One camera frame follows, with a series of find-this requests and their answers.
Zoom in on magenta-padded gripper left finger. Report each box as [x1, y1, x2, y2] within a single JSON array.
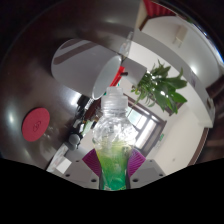
[[63, 148, 102, 190]]

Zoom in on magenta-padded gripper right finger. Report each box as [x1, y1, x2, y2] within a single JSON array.
[[127, 148, 167, 190]]

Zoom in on clear bottle with green drink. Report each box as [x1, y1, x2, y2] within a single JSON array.
[[91, 86, 139, 192]]

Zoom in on white printed brochure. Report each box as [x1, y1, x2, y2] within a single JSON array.
[[46, 146, 73, 173]]

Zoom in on grey ball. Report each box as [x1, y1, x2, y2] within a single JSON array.
[[67, 133, 82, 152]]

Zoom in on dark wood glazed double door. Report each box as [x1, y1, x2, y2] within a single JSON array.
[[124, 94, 168, 158]]

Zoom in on flat round red coaster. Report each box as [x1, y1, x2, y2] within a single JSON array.
[[21, 106, 51, 143]]

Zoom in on small potted plant, white pot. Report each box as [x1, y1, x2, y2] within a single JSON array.
[[120, 58, 188, 116]]

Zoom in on red box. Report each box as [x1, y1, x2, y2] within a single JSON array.
[[109, 65, 126, 88]]

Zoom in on white plastic cup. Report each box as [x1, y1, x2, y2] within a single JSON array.
[[50, 38, 123, 100]]

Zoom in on red carpeted stairs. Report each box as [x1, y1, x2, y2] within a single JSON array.
[[143, 0, 176, 18]]

